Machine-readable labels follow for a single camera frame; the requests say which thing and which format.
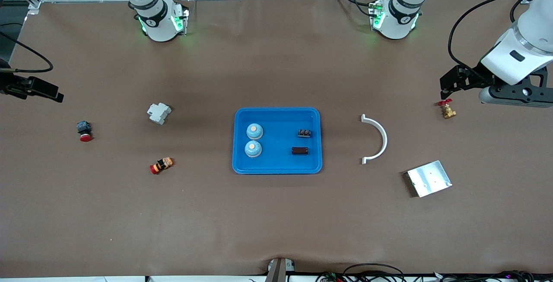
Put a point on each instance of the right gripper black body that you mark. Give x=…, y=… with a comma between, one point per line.
x=13, y=85

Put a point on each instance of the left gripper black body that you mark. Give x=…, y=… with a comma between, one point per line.
x=474, y=77

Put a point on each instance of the small black ribbed capacitor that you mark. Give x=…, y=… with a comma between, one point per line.
x=304, y=133

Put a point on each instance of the dark brown rectangular block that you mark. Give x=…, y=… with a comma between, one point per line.
x=300, y=150

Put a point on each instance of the blue desk bell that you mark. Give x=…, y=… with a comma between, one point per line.
x=255, y=131
x=253, y=149

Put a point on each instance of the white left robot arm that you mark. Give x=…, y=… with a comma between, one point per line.
x=518, y=44

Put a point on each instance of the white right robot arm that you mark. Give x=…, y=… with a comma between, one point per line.
x=157, y=23

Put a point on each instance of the red push button black body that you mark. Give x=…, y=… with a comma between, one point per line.
x=84, y=128

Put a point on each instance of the silver metal plate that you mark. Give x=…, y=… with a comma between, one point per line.
x=430, y=179

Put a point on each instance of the white circuit breaker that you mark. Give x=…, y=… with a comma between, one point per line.
x=158, y=112

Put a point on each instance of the red button orange yellow body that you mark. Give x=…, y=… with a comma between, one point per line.
x=162, y=165

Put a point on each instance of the blue plastic tray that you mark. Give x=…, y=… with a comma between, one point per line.
x=276, y=161

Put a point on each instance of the white curved plastic bracket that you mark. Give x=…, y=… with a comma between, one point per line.
x=383, y=137

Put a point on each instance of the camera mount post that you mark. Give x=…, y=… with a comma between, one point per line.
x=278, y=271

